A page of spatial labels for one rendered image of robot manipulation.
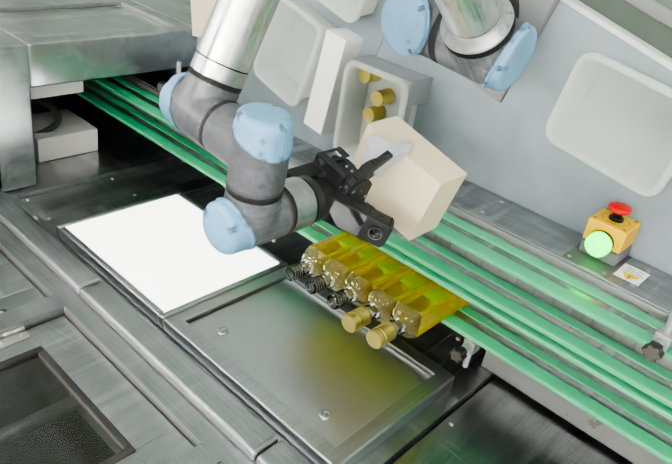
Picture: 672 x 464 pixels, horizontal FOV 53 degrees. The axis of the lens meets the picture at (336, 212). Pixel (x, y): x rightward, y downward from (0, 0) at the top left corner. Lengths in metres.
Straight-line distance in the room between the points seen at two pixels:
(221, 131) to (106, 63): 1.06
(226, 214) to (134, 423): 0.50
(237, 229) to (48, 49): 1.05
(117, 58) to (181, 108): 1.00
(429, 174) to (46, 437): 0.75
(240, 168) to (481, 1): 0.43
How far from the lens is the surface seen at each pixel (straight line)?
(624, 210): 1.26
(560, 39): 1.31
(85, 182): 1.95
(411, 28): 1.17
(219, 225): 0.87
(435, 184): 1.03
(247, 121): 0.81
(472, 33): 1.06
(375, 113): 1.49
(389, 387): 1.28
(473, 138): 1.43
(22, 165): 1.88
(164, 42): 1.97
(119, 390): 1.29
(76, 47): 1.84
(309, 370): 1.28
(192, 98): 0.91
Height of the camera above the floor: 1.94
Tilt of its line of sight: 43 degrees down
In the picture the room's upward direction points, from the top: 111 degrees counter-clockwise
